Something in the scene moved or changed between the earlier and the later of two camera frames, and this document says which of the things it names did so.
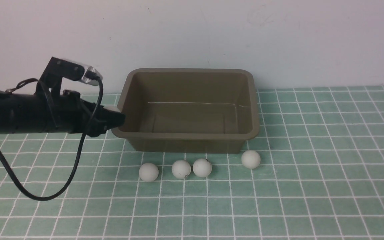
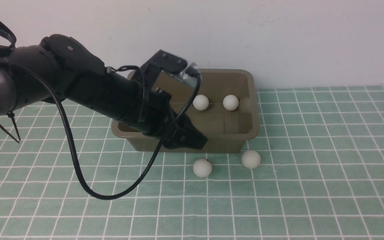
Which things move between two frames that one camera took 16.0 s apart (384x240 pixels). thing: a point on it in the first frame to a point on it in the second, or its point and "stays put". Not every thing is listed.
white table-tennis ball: x=251 y=159 stays put
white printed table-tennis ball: x=202 y=167 stays put
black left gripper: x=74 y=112 to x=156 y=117
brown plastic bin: x=194 y=110 stays put
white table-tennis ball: x=148 y=172 to x=200 y=102
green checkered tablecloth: x=332 y=167 stays put
